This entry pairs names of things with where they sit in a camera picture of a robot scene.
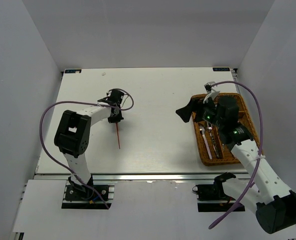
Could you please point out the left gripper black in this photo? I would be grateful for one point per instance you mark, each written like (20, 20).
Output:
(116, 120)

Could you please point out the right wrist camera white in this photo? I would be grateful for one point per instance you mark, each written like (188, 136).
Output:
(211, 92)

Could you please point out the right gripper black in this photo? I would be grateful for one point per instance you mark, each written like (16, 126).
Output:
(193, 106)

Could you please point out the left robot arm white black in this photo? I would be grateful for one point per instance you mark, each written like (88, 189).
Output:
(73, 134)

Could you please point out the spoon with pink handle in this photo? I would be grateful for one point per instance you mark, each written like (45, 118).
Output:
(202, 130)

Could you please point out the wicker cutlery basket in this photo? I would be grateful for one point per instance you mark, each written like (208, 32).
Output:
(226, 156)

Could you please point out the blue label corner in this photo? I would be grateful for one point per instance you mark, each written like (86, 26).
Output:
(221, 69)
(74, 71)

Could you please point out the blue label right corner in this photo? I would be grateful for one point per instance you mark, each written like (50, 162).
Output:
(221, 69)

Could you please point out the spoon with dark dotted handle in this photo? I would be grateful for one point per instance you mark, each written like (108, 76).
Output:
(214, 143)

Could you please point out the red chopstick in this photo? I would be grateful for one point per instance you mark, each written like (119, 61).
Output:
(118, 137)

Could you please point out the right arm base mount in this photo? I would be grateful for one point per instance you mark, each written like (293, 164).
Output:
(211, 197)

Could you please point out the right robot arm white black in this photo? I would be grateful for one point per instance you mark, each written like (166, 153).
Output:
(274, 202)

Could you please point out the blue label left corner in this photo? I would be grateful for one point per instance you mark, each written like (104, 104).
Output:
(74, 71)

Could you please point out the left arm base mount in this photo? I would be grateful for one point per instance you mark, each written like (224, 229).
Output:
(79, 197)

